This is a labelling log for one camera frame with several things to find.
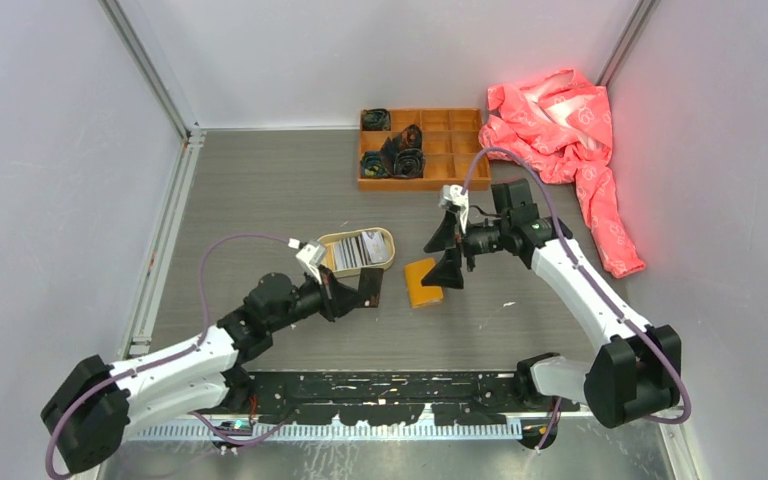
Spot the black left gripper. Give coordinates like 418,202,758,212
267,263,366,332

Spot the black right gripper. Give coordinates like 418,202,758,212
421,209,509,290

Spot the dark credit card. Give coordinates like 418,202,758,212
357,267,385,308

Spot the orange leather card holder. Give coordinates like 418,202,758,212
403,258,444,309

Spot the beige oval card tray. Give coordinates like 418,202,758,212
318,227,396,278

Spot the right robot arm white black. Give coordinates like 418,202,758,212
421,180,688,428

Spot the stack of credit cards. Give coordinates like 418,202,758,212
330,230,391,270

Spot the dark rolled fabric bottom centre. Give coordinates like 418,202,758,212
392,148,425,179

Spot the orange wooden compartment tray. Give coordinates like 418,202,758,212
357,108,492,192

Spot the dark rolled fabric bottom left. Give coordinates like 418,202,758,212
359,151,390,179

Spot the dark rolled fabric top left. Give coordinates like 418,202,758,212
360,108,391,131

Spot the pink crumpled cloth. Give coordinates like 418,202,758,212
478,69,646,278

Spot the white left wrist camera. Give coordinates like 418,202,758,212
295,241,327,284

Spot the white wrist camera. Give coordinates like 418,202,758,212
295,241,327,284
438,184,470,233

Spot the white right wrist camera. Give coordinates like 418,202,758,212
438,184,470,233

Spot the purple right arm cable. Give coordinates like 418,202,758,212
459,146,693,453

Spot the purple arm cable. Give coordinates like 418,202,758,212
44,232,300,480
459,146,693,453

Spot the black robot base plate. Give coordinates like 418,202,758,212
188,369,581,429

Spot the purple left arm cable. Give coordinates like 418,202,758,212
44,232,300,480

